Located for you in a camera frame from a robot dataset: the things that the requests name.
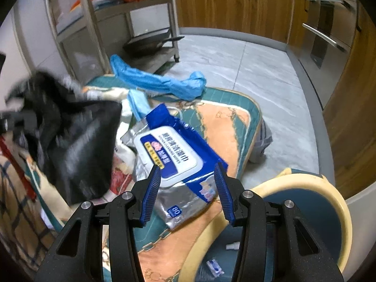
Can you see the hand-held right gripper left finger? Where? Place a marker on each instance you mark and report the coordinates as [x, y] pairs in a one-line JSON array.
[[151, 191]]

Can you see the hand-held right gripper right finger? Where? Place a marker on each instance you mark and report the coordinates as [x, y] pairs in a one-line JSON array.
[[223, 191]]

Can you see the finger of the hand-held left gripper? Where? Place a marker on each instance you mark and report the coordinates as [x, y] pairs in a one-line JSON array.
[[66, 84]]

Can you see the blue wet wipes pack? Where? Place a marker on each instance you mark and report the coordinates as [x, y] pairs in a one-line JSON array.
[[176, 152]]

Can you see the black plastic bag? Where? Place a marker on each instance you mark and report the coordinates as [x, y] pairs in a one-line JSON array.
[[79, 152]]

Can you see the blue face mask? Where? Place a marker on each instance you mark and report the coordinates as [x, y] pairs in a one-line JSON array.
[[139, 102]]

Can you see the blue plastic shoe cover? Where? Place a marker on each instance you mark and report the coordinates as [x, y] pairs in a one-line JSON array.
[[158, 83]]

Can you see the yellow-rimmed blue trash bin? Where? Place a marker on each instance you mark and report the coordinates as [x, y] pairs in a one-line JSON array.
[[337, 211]]

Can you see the red printed packet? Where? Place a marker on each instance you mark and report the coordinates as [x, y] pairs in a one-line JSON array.
[[120, 180]]

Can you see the small white cap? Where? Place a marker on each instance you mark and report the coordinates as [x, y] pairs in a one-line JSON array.
[[232, 246]]

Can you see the metal shelf rack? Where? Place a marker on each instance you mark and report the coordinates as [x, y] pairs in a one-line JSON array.
[[97, 29]]

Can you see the grey cloth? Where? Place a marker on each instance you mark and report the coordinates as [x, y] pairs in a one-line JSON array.
[[263, 141]]

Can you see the printed quilted mat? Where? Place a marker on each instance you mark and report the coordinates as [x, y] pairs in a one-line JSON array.
[[211, 123]]

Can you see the small white blue packet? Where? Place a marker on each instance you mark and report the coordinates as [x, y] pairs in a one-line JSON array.
[[215, 268]]

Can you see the black pan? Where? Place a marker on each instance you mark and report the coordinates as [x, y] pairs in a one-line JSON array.
[[147, 45]]

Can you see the plaid cloth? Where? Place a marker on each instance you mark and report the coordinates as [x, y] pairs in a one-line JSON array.
[[20, 226]]

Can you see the tall wooden panel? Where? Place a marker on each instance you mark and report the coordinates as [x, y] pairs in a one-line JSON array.
[[352, 123]]

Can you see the wooden base cabinet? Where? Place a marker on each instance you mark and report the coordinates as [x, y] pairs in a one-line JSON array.
[[235, 6]]

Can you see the stainless steel oven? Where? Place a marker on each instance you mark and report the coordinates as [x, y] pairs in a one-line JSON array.
[[326, 35]]

